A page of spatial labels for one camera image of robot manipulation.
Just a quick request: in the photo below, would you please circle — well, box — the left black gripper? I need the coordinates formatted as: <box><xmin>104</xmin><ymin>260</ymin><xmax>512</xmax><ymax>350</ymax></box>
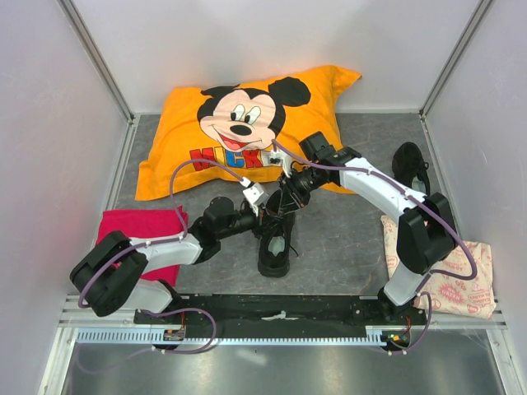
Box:
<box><xmin>217</xmin><ymin>203</ymin><xmax>283</xmax><ymax>239</ymax></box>

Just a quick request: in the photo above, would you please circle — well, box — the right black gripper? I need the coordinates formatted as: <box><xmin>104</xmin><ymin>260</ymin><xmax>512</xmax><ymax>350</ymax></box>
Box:
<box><xmin>276</xmin><ymin>163</ymin><xmax>326</xmax><ymax>217</ymax></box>

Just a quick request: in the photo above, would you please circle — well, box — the black sneaker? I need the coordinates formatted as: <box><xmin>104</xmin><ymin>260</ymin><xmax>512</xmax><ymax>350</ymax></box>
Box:
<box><xmin>392</xmin><ymin>142</ymin><xmax>431</xmax><ymax>195</ymax></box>
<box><xmin>258</xmin><ymin>190</ymin><xmax>296</xmax><ymax>278</ymax></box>

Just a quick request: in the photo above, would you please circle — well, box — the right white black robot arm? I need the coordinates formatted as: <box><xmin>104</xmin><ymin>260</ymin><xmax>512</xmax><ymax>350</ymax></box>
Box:
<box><xmin>272</xmin><ymin>132</ymin><xmax>460</xmax><ymax>324</ymax></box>

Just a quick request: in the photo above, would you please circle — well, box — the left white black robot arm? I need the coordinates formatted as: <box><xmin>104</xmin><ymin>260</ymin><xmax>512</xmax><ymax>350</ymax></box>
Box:
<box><xmin>70</xmin><ymin>195</ymin><xmax>268</xmax><ymax>317</ymax></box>

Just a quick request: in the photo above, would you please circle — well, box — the orange Mickey Mouse pillow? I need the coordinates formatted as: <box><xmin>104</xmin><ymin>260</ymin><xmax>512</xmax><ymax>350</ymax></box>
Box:
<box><xmin>135</xmin><ymin>65</ymin><xmax>361</xmax><ymax>201</ymax></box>

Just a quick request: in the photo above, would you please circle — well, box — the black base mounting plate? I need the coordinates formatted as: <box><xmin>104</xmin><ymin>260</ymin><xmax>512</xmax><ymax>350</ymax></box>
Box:
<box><xmin>133</xmin><ymin>292</ymin><xmax>429</xmax><ymax>339</ymax></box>

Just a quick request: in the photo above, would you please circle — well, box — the folded magenta cloth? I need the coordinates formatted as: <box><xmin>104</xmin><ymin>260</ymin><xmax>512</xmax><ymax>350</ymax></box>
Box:
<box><xmin>96</xmin><ymin>209</ymin><xmax>184</xmax><ymax>287</ymax></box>

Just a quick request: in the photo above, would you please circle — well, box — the cream pink printed garment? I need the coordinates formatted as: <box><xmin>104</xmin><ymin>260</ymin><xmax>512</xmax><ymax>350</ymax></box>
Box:
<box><xmin>380</xmin><ymin>215</ymin><xmax>497</xmax><ymax>319</ymax></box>

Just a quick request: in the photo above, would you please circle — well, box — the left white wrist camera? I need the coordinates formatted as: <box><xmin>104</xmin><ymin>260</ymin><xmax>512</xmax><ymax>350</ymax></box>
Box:
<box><xmin>243</xmin><ymin>183</ymin><xmax>268</xmax><ymax>216</ymax></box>

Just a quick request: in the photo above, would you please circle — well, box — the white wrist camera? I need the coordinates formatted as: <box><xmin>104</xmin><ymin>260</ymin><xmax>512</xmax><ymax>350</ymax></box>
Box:
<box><xmin>243</xmin><ymin>183</ymin><xmax>268</xmax><ymax>216</ymax></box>
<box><xmin>265</xmin><ymin>149</ymin><xmax>292</xmax><ymax>178</ymax></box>

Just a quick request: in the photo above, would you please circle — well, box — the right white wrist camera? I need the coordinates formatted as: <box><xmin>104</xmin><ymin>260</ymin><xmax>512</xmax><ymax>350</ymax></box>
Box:
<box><xmin>265</xmin><ymin>149</ymin><xmax>292</xmax><ymax>178</ymax></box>

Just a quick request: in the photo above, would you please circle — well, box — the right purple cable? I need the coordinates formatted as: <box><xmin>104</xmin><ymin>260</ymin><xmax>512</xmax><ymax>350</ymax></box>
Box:
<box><xmin>271</xmin><ymin>138</ymin><xmax>481</xmax><ymax>356</ymax></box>

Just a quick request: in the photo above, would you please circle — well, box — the purple cable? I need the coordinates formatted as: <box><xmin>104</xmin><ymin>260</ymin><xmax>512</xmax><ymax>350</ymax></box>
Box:
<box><xmin>76</xmin><ymin>160</ymin><xmax>252</xmax><ymax>374</ymax></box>
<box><xmin>271</xmin><ymin>138</ymin><xmax>481</xmax><ymax>356</ymax></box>

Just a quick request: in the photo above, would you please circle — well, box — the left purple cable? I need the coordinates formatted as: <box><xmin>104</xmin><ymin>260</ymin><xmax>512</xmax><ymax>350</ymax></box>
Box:
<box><xmin>76</xmin><ymin>160</ymin><xmax>252</xmax><ymax>374</ymax></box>

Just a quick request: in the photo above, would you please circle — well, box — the grey slotted cable duct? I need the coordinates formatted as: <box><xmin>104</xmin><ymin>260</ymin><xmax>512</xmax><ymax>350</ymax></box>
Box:
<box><xmin>77</xmin><ymin>328</ymin><xmax>409</xmax><ymax>346</ymax></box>

